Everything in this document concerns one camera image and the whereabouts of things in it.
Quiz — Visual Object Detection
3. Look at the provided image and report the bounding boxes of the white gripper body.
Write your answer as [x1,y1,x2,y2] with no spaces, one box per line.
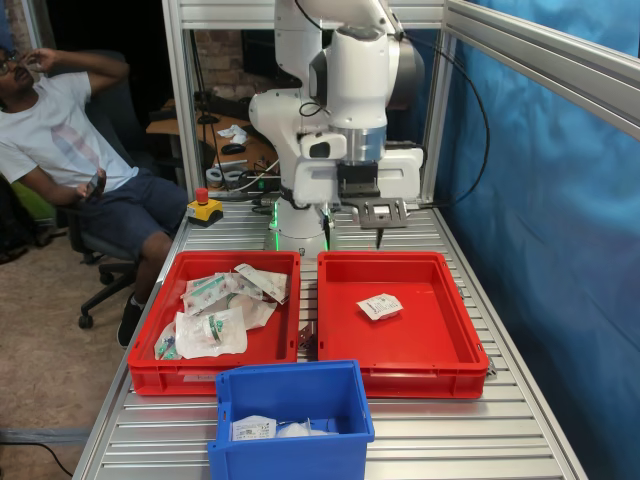
[293,147,425,207]

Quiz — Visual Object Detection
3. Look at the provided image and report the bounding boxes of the black smartphone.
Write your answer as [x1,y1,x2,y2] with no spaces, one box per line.
[84,168,108,202]

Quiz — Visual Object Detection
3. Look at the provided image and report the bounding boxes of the man's right hand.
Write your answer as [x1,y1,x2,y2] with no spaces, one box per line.
[74,172,107,204]

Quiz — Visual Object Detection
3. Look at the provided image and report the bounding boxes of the man's left hand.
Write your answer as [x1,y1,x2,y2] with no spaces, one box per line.
[27,47,59,76]

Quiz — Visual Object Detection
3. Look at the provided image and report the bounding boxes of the power strip with green light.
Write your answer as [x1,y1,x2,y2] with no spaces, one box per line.
[239,171,281,194]

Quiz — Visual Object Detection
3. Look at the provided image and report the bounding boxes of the wooden desk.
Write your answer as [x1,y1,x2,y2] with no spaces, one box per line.
[146,97,281,166]

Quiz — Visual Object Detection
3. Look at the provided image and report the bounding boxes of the white packet with barcode label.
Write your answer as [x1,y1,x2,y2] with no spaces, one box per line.
[233,263,291,305]

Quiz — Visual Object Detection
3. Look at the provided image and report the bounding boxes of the crumpled white tissue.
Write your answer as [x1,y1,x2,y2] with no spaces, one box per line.
[217,124,249,144]

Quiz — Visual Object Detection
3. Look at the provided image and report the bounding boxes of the red plastic crate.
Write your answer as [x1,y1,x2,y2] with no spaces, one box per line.
[316,249,490,400]
[127,249,302,397]

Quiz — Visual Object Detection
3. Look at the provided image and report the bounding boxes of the yellow emergency stop button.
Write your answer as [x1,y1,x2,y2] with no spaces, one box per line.
[186,188,225,229]

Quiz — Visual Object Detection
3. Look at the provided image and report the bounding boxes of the clear packet with green part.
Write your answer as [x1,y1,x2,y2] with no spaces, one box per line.
[180,272,265,317]

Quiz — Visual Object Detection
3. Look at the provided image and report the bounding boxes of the black monitor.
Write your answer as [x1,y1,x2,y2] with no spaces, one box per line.
[242,29,279,79]

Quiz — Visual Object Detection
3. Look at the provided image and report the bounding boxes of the clear bag with green valve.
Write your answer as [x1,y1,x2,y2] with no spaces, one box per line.
[174,306,249,360]

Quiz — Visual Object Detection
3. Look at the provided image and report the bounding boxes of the blue plastic storage bin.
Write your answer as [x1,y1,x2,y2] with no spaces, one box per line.
[207,359,376,480]

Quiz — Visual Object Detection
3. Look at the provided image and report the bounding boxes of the blue fabric curtain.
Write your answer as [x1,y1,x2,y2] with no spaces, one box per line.
[399,0,640,480]

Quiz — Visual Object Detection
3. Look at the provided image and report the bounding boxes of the small packet of green pieces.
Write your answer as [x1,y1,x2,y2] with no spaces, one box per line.
[153,322,182,361]

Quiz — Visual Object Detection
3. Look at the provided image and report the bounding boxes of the plain white bandage packet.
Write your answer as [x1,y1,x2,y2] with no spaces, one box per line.
[276,421,331,439]

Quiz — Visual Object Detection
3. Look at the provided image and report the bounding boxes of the dark grey office chair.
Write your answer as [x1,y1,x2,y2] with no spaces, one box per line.
[47,49,169,330]

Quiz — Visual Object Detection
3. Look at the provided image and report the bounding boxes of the seated man white t-shirt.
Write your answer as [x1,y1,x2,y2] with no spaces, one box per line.
[0,44,189,349]

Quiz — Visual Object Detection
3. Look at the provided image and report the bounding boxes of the green cushion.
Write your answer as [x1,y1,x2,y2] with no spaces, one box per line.
[9,179,57,227]

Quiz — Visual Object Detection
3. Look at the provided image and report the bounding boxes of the grey floor strip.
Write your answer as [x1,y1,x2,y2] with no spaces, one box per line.
[0,427,92,446]

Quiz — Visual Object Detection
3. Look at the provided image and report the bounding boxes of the aluminium profile frame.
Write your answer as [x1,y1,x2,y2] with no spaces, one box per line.
[160,0,640,207]

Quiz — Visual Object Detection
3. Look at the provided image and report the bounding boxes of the black camera cable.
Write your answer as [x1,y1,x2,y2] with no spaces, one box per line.
[394,27,492,210]

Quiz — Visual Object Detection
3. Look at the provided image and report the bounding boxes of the black floor cable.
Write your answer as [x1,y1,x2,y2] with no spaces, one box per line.
[0,439,76,479]

